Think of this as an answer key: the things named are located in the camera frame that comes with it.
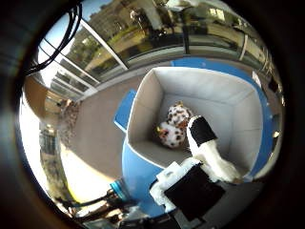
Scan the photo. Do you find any white fabric storage container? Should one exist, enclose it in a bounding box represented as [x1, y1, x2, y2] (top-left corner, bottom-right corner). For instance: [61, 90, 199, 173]
[126, 66, 266, 179]

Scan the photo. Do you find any blue cylindrical connector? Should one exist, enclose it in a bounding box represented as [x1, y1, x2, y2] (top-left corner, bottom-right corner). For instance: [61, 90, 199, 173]
[109, 179, 130, 201]

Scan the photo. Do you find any thin black cable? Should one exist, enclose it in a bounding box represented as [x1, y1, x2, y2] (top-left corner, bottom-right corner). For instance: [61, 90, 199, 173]
[56, 189, 115, 209]

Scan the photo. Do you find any white brown spotted plush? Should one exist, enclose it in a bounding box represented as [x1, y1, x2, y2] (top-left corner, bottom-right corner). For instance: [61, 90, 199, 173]
[155, 100, 195, 150]

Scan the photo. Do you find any blue flat panel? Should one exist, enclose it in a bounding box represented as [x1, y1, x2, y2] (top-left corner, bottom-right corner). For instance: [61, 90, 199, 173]
[113, 89, 138, 134]

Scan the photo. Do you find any black cable bundle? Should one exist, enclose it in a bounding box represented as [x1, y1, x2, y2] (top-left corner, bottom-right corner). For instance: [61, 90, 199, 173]
[25, 1, 84, 76]

